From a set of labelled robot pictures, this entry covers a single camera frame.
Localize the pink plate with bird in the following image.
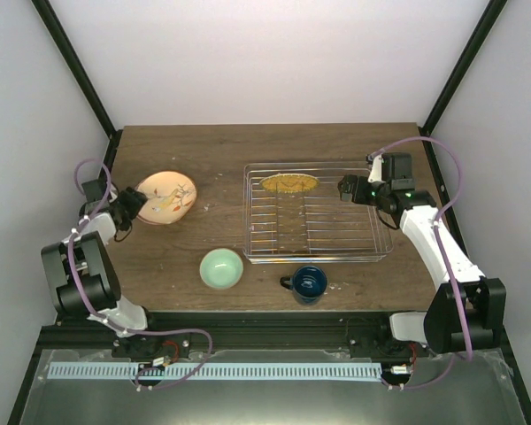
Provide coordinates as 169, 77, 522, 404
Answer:
135, 171, 197, 225

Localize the woven bamboo-pattern plate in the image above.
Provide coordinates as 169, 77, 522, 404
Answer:
259, 173, 319, 193

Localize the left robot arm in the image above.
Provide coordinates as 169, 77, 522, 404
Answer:
41, 187, 163, 358

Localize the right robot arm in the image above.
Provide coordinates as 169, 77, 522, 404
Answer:
337, 174, 506, 359

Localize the dark blue mug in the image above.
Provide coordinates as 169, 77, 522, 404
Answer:
280, 266, 328, 305

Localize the mint green bowl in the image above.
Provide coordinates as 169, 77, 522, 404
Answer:
199, 248, 243, 290

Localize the light blue slotted strip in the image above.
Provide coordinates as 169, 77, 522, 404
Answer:
46, 362, 382, 382

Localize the metal front panel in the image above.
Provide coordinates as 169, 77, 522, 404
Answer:
19, 351, 526, 424

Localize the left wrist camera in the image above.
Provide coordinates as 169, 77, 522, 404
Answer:
81, 179, 107, 208

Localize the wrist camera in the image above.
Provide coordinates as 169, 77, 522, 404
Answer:
368, 152, 415, 190
81, 179, 107, 208

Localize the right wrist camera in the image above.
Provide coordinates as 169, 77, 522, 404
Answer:
368, 152, 415, 190

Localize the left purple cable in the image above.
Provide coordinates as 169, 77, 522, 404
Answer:
65, 158, 214, 392

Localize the purple cable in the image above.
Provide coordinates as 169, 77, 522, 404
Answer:
366, 135, 475, 392
65, 158, 214, 392

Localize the chrome wire dish rack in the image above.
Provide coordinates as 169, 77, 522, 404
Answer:
243, 161, 393, 264

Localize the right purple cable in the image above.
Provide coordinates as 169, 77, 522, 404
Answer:
366, 135, 475, 392

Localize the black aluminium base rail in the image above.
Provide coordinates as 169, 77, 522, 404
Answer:
36, 311, 419, 359

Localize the left black frame post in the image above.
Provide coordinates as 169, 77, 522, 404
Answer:
31, 0, 118, 138

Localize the black frame post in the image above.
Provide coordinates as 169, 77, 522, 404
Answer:
31, 0, 118, 138
422, 0, 508, 134

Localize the right black frame post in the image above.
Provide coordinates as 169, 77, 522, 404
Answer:
422, 0, 508, 134

